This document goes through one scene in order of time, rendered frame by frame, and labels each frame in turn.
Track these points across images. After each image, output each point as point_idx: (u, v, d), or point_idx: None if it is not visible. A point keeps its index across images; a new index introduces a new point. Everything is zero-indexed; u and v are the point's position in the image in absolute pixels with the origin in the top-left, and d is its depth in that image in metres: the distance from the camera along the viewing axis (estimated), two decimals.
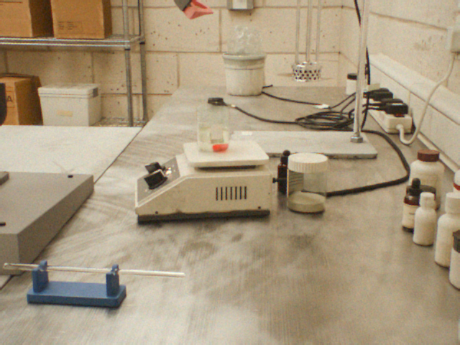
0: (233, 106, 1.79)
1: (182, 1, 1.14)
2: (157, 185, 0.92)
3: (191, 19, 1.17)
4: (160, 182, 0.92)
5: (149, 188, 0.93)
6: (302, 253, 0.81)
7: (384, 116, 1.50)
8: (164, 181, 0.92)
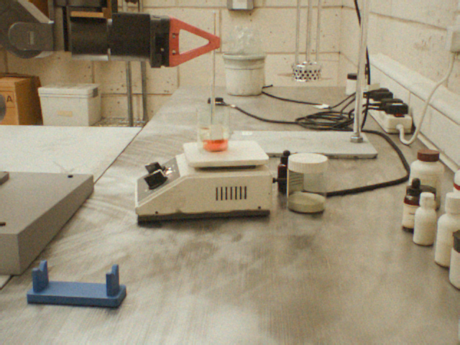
0: (233, 106, 1.79)
1: None
2: (157, 185, 0.92)
3: None
4: (160, 182, 0.92)
5: (149, 188, 0.93)
6: (302, 253, 0.81)
7: (384, 116, 1.50)
8: (164, 181, 0.92)
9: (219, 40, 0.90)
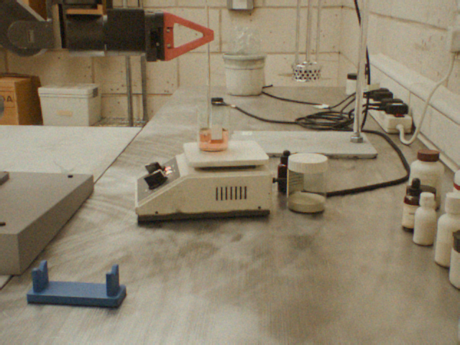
0: (233, 106, 1.79)
1: None
2: (157, 185, 0.92)
3: None
4: (160, 182, 0.92)
5: (149, 188, 0.93)
6: (302, 253, 0.81)
7: (384, 116, 1.50)
8: (164, 181, 0.92)
9: (213, 33, 0.92)
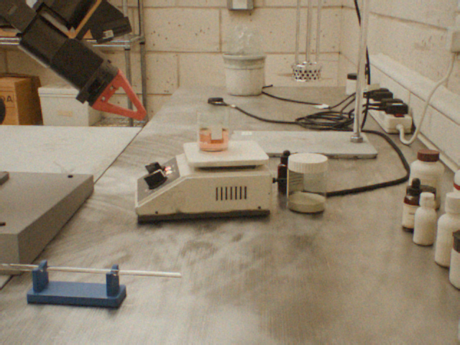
0: (233, 106, 1.79)
1: None
2: (157, 185, 0.92)
3: None
4: (160, 182, 0.92)
5: (149, 188, 0.93)
6: (302, 253, 0.81)
7: (384, 116, 1.50)
8: (164, 181, 0.92)
9: (144, 115, 0.99)
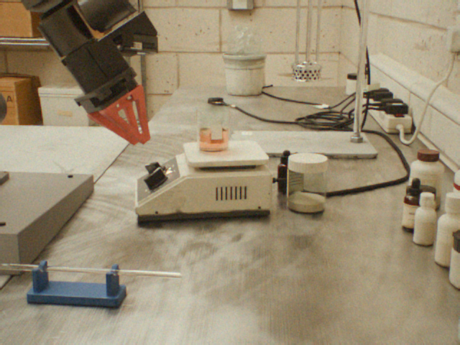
0: (233, 106, 1.79)
1: (79, 95, 0.92)
2: (164, 179, 0.93)
3: (88, 117, 0.91)
4: (165, 177, 0.93)
5: (154, 187, 0.92)
6: (302, 253, 0.81)
7: (384, 116, 1.50)
8: (167, 177, 0.94)
9: (148, 139, 0.90)
